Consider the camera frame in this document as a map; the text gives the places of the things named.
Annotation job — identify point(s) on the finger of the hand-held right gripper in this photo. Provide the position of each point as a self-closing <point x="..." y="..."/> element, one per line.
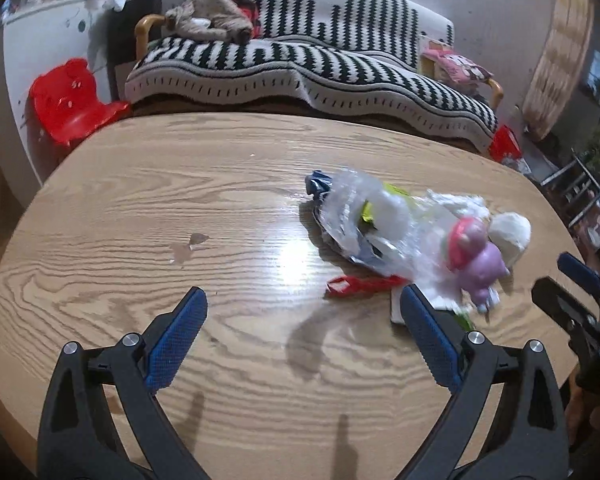
<point x="579" y="269"/>
<point x="555" y="300"/>

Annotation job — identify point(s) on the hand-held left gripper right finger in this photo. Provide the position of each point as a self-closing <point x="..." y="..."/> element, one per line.
<point x="430" y="340"/>

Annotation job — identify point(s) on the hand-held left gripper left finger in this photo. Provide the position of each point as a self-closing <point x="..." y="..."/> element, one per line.
<point x="175" y="340"/>

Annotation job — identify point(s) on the green snack packet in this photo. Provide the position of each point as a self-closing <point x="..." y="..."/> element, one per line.
<point x="366" y="209"/>

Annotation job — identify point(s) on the white paper ball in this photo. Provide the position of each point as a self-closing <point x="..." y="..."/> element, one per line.
<point x="512" y="232"/>

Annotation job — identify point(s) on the metal rack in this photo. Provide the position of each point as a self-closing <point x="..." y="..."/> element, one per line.
<point x="575" y="185"/>

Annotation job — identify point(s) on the pink purple toy figure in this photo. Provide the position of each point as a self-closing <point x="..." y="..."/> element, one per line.
<point x="480" y="255"/>

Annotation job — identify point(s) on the red plastic wrapper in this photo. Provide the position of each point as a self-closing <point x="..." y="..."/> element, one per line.
<point x="352" y="286"/>

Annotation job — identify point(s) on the red plastic bag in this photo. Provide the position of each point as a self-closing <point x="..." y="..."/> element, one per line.
<point x="505" y="142"/>

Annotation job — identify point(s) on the clear plastic bag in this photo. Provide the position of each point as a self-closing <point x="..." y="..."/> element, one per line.
<point x="350" y="210"/>

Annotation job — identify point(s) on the blue foil wrapper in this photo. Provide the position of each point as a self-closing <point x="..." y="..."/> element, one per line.
<point x="319" y="182"/>

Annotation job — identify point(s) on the bamboo curtain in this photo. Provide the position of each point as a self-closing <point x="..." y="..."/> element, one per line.
<point x="560" y="50"/>

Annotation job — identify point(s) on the pink printed cushion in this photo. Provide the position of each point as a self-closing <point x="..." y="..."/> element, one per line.
<point x="455" y="67"/>

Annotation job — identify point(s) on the red plastic chair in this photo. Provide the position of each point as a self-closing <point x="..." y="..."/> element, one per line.
<point x="70" y="105"/>

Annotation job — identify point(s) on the black white striped sofa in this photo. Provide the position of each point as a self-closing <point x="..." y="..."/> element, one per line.
<point x="305" y="60"/>

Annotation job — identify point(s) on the black side cabinet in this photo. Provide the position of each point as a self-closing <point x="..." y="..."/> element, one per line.
<point x="130" y="35"/>

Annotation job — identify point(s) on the brown plush toy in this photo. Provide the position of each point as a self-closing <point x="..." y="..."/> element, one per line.
<point x="205" y="20"/>

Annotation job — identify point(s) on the white cabinet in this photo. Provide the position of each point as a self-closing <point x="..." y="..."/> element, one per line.
<point x="45" y="40"/>

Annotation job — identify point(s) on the red black cushion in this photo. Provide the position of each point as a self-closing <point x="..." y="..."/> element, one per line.
<point x="249" y="12"/>

